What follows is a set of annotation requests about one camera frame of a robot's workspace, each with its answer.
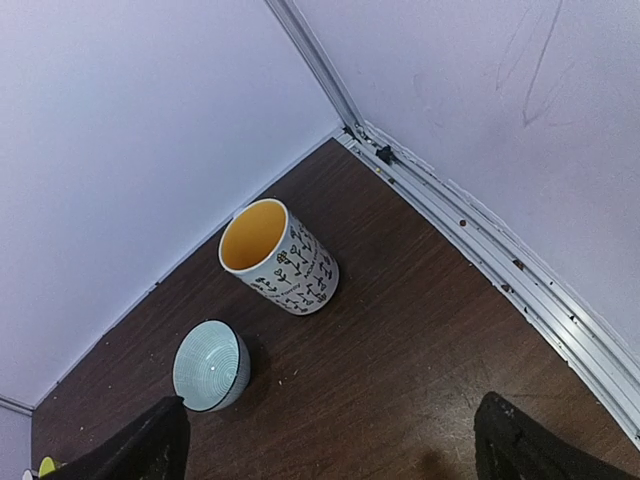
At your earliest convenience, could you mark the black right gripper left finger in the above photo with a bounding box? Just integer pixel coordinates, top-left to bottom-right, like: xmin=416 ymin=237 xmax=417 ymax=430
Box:
xmin=47 ymin=396 xmax=190 ymax=480

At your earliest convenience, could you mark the light blue ceramic bowl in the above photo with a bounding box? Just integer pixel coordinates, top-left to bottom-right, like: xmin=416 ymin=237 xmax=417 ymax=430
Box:
xmin=172 ymin=320 xmax=251 ymax=412

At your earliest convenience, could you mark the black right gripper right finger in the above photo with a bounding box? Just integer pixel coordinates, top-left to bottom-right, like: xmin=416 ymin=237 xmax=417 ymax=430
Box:
xmin=474 ymin=391 xmax=633 ymax=480

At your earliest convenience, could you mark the right rear aluminium corner post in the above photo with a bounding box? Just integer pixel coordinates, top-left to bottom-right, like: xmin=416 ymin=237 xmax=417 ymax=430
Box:
xmin=266 ymin=0 xmax=363 ymax=134

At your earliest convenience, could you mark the right side aluminium base rail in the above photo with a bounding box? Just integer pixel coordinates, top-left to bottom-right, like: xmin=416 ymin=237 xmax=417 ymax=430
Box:
xmin=338 ymin=126 xmax=639 ymax=443

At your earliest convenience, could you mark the white floral mug yellow inside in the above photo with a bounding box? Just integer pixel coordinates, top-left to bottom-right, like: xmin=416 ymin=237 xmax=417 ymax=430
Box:
xmin=218 ymin=198 xmax=340 ymax=316

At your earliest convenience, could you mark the lime green plastic bowl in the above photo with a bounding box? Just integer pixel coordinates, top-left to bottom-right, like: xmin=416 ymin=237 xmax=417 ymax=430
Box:
xmin=38 ymin=456 xmax=64 ymax=479

